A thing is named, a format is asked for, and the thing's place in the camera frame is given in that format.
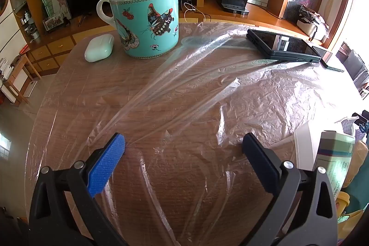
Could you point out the stack of magazines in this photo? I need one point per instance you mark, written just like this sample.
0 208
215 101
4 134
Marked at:
5 68

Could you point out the white flat box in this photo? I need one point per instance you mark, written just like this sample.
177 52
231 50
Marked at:
305 148

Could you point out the white earbuds case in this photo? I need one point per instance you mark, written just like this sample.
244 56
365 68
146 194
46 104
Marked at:
99 47

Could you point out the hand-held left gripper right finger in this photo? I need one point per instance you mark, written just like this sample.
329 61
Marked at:
261 165

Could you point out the yellow plastic cup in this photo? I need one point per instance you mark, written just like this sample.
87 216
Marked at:
343 201

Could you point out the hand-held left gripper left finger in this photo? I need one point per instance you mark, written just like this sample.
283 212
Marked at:
105 168

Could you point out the small wooden side table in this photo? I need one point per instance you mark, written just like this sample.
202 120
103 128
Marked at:
21 60

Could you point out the clear plastic table sheet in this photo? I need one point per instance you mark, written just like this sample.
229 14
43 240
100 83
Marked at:
201 90

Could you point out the grey bag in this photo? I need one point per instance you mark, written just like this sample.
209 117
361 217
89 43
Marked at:
312 22

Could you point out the teal butterfly mug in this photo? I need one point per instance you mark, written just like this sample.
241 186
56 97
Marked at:
144 29

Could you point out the wooden cabinet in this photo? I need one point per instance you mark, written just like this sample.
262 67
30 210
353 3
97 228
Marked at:
49 53

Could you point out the white giraffe picture board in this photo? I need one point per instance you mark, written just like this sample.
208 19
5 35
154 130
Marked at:
62 2

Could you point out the grey sofa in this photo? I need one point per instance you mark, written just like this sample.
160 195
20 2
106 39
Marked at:
356 64

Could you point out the white teal medicine box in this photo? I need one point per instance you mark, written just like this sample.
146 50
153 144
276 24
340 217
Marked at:
334 159

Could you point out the round wooden mirror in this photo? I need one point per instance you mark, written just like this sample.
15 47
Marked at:
3 1

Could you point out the small framed picture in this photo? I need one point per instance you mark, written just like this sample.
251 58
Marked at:
53 23

